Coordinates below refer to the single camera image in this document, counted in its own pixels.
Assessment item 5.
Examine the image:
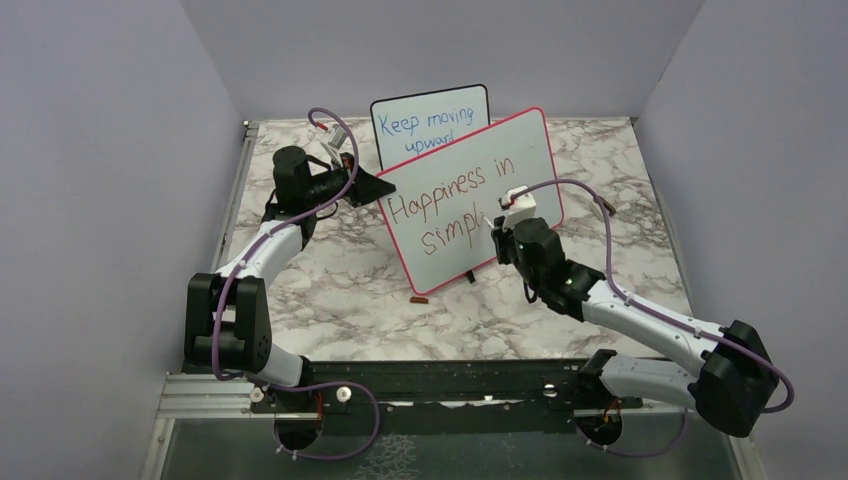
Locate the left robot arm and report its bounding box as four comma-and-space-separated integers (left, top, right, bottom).
184, 146, 396, 411

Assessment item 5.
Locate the small white eraser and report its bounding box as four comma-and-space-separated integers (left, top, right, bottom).
601, 197, 616, 217

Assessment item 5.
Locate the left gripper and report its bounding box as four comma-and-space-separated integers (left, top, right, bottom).
304, 152, 395, 208

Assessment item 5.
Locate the black mounting rail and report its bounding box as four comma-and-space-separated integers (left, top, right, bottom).
182, 354, 713, 435

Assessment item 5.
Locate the aluminium table frame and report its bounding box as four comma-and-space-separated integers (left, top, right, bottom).
139, 119, 770, 480

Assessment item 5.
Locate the black framed whiteboard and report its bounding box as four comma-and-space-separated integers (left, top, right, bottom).
370, 83, 490, 170

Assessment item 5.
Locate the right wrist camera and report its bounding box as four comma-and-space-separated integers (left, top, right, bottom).
498, 185, 537, 231

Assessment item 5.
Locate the pink framed whiteboard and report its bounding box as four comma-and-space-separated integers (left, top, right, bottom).
378, 107, 557, 296

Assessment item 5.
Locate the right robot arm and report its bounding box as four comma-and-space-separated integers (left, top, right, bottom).
491, 216, 778, 438

